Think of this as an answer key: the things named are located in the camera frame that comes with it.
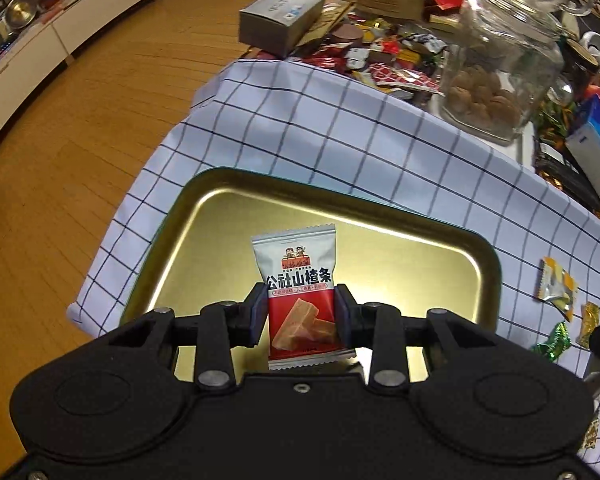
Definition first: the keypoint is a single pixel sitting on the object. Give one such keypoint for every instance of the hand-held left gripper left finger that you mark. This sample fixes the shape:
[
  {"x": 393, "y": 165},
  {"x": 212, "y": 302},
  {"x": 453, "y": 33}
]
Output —
[{"x": 258, "y": 316}]

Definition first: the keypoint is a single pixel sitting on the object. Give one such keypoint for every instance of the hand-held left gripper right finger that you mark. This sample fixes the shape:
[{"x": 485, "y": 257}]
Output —
[{"x": 344, "y": 317}]

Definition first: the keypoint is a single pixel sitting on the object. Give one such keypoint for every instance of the green snack packet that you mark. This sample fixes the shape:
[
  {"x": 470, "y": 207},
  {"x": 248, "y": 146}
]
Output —
[{"x": 555, "y": 342}]

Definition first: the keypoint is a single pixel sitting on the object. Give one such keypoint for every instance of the red white snack packet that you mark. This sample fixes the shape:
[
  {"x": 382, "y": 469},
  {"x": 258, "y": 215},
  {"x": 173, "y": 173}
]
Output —
[{"x": 300, "y": 280}]

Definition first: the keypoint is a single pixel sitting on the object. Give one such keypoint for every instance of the gold metal tray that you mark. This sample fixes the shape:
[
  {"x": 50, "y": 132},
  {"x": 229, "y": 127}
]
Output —
[{"x": 220, "y": 240}]

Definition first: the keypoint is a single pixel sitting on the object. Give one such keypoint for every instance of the gold wrapped candy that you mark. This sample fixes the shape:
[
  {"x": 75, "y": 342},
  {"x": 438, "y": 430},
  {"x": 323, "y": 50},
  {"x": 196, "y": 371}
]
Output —
[{"x": 589, "y": 322}]

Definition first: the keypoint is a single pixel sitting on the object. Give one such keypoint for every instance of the orange silver candy packet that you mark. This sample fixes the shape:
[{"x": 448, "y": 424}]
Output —
[{"x": 555, "y": 285}]

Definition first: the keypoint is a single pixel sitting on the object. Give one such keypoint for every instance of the blue white tissue box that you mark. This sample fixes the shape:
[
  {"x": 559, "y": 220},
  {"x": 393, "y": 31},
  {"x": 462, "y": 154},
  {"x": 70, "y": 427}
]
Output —
[{"x": 595, "y": 155}]

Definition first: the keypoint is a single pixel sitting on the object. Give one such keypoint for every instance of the blue checked white tablecloth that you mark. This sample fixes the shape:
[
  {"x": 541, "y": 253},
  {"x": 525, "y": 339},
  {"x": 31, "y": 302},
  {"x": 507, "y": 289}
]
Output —
[{"x": 330, "y": 125}]

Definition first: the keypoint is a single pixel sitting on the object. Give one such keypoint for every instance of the pile of mixed snack wrappers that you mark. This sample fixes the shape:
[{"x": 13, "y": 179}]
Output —
[{"x": 395, "y": 75}]

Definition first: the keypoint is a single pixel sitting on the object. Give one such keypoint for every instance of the heap of walnuts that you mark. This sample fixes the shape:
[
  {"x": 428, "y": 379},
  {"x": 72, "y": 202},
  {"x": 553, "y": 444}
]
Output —
[{"x": 480, "y": 99}]

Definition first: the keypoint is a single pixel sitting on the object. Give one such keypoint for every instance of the grey cardboard box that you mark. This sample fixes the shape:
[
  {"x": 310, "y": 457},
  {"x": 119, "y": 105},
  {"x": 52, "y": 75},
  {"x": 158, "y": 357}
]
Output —
[{"x": 270, "y": 30}]

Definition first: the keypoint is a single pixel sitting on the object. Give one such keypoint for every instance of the white round container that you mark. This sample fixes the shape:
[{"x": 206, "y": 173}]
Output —
[{"x": 595, "y": 42}]

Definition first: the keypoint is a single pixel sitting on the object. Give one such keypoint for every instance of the large glass jar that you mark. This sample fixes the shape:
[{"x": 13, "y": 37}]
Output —
[{"x": 505, "y": 40}]

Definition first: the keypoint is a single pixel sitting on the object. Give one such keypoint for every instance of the white low cabinet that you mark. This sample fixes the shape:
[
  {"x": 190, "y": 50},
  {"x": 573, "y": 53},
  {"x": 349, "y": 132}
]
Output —
[{"x": 55, "y": 50}]

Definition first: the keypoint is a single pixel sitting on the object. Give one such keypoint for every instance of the metal bowl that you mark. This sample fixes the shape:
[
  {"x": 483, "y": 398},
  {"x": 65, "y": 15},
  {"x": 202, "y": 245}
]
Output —
[{"x": 21, "y": 10}]

